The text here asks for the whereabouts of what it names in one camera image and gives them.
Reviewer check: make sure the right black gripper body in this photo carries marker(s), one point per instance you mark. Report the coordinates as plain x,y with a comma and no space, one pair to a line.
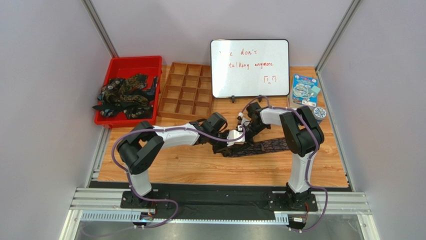
248,132

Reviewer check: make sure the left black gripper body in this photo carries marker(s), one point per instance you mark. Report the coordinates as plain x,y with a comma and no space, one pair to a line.
220,145

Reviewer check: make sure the dark paisley tie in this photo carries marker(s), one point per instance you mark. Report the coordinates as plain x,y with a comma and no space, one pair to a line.
258,148

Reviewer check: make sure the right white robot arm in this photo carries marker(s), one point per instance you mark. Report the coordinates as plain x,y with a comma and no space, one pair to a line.
302,137

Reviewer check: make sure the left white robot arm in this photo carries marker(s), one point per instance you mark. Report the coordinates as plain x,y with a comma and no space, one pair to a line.
139,148

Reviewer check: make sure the pile of patterned ties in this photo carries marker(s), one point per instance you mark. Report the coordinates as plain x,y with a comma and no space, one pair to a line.
131,96

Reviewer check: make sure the whiteboard with red writing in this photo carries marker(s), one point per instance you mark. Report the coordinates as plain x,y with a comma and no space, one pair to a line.
250,67

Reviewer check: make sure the blue packaged item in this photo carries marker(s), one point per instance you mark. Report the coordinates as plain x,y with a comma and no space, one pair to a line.
304,91

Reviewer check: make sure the brown compartment tray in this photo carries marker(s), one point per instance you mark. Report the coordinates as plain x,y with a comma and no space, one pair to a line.
187,93

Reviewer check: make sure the red plastic bin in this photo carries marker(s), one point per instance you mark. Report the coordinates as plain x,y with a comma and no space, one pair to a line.
125,67

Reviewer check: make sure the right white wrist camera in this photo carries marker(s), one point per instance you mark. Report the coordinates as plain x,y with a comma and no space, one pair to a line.
241,120

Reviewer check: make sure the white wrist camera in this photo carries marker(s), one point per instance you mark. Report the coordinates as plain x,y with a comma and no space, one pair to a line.
241,120
236,137

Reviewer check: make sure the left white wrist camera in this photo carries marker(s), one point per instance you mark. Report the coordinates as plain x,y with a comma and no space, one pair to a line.
236,137

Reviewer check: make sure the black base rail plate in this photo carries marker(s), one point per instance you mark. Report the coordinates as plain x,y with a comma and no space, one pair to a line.
213,202

